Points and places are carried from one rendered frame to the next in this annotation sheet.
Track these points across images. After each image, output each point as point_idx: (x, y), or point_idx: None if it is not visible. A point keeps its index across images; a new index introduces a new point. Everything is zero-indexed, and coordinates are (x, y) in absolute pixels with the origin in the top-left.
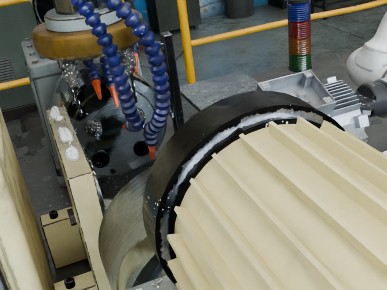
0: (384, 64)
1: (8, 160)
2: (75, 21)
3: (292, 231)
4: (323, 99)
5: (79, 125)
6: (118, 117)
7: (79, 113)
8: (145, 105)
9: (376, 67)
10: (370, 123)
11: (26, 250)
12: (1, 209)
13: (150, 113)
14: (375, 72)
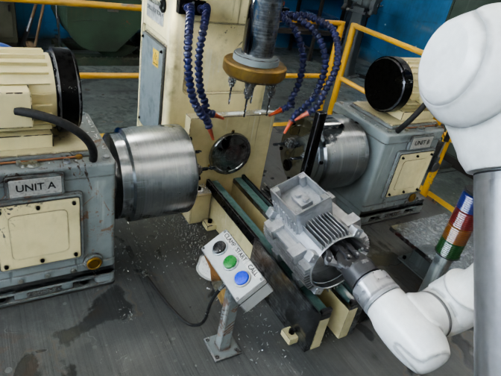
0: (433, 289)
1: (209, 101)
2: (233, 52)
3: None
4: (296, 208)
5: (288, 136)
6: (303, 149)
7: (228, 101)
8: (316, 155)
9: (429, 285)
10: None
11: None
12: (165, 101)
13: (315, 163)
14: (426, 288)
